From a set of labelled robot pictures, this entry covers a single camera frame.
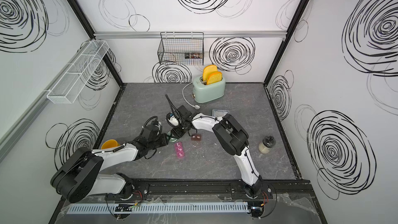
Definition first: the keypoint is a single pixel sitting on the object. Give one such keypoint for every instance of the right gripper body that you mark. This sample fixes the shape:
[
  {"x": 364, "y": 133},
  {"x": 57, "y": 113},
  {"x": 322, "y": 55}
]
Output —
[{"x": 180, "y": 131}]

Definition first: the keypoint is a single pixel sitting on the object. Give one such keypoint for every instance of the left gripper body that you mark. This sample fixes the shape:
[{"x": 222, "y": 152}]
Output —
[{"x": 160, "y": 141}]

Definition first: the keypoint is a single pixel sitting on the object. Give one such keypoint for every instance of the dark red small pillbox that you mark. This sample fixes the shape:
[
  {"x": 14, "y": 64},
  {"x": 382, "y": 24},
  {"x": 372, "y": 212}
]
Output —
[{"x": 196, "y": 137}]

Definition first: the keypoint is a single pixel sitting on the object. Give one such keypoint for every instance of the teal rectangular pillbox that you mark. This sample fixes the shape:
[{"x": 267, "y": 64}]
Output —
[{"x": 219, "y": 113}]

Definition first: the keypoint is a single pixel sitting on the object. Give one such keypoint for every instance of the green round pillbox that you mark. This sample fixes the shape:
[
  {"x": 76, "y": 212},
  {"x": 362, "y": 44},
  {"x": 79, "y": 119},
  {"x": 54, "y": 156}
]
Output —
[{"x": 170, "y": 137}]

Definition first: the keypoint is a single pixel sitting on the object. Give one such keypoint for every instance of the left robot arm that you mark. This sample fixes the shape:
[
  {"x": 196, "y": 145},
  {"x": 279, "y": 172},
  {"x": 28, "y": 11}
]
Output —
[{"x": 80, "y": 176}]

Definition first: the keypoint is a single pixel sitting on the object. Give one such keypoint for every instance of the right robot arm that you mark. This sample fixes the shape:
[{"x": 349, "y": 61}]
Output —
[{"x": 232, "y": 137}]

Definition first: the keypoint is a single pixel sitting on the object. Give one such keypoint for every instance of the mint green toaster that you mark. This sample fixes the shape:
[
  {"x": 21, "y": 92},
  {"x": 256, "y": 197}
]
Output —
[{"x": 205, "y": 93}]

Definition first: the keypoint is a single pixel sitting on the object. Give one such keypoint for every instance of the yellow mug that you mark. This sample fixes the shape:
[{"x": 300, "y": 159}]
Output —
[{"x": 110, "y": 144}]

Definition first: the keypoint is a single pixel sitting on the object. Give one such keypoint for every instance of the front toast slice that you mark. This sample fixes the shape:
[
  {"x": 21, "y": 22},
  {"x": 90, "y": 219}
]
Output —
[{"x": 214, "y": 77}]

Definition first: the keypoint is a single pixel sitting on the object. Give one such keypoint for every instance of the toast slice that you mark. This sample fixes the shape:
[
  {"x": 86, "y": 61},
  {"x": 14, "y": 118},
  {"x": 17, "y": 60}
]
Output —
[
  {"x": 214, "y": 77},
  {"x": 207, "y": 71}
]

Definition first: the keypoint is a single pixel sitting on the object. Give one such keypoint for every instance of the back toast slice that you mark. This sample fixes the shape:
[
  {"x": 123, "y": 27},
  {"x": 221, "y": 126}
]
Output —
[{"x": 207, "y": 71}]

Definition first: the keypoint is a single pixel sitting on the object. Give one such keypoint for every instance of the spice jars in basket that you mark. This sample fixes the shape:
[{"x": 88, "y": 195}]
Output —
[{"x": 193, "y": 56}]

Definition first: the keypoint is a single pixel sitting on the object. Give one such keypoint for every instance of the beige round object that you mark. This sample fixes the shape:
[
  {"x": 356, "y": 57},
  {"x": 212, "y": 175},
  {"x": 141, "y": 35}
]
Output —
[{"x": 267, "y": 144}]

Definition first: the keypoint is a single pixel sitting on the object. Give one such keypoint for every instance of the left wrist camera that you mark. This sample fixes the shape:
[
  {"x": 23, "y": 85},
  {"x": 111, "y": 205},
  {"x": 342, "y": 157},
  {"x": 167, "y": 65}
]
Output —
[{"x": 152, "y": 128}]

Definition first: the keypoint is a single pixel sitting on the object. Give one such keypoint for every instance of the black wire wall basket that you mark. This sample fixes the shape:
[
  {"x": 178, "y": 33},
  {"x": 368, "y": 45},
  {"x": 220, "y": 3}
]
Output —
[{"x": 173, "y": 46}]

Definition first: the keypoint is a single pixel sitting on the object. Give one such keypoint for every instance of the white slotted cable duct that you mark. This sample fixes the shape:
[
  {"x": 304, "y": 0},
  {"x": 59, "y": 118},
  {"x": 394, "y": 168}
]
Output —
[{"x": 159, "y": 208}]

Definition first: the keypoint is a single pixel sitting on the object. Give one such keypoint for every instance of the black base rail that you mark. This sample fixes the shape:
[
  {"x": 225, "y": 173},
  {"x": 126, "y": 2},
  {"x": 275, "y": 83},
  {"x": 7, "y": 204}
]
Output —
[{"x": 149, "y": 188}]

